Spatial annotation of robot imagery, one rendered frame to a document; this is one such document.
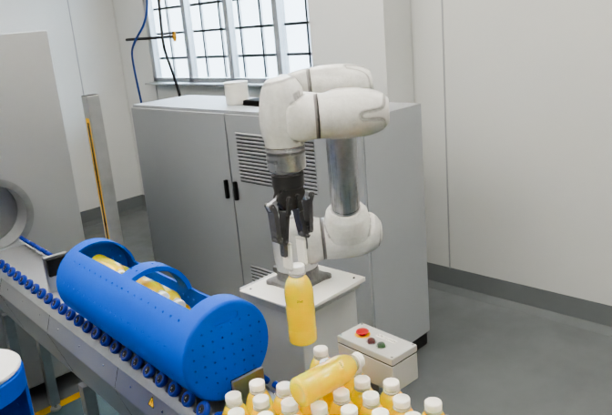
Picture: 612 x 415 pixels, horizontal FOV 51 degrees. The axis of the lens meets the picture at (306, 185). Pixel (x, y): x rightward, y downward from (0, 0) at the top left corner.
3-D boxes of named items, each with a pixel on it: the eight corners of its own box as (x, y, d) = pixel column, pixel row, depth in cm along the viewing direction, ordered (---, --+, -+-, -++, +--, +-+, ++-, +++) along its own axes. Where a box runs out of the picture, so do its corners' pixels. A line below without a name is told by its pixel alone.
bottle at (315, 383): (284, 388, 150) (341, 357, 162) (300, 413, 147) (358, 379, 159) (293, 372, 146) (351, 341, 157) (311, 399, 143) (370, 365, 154)
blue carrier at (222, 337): (134, 298, 253) (124, 228, 246) (273, 377, 188) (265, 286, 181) (62, 323, 235) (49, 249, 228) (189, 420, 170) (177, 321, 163)
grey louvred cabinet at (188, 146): (211, 268, 536) (188, 95, 499) (430, 342, 388) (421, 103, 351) (156, 290, 499) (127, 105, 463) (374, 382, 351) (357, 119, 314)
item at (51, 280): (71, 284, 277) (65, 250, 273) (75, 287, 274) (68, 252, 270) (48, 292, 271) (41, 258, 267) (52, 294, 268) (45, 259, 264)
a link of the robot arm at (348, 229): (321, 239, 247) (379, 233, 247) (325, 269, 234) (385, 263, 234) (302, 57, 201) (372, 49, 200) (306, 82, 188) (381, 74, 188)
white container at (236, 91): (239, 101, 429) (237, 79, 425) (255, 102, 418) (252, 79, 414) (220, 105, 418) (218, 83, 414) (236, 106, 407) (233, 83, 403)
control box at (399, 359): (363, 353, 186) (362, 321, 184) (418, 378, 172) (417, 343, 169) (339, 368, 180) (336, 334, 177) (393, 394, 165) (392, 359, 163)
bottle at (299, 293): (288, 335, 161) (281, 266, 157) (316, 332, 162) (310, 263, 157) (290, 349, 155) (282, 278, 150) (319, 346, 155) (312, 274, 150)
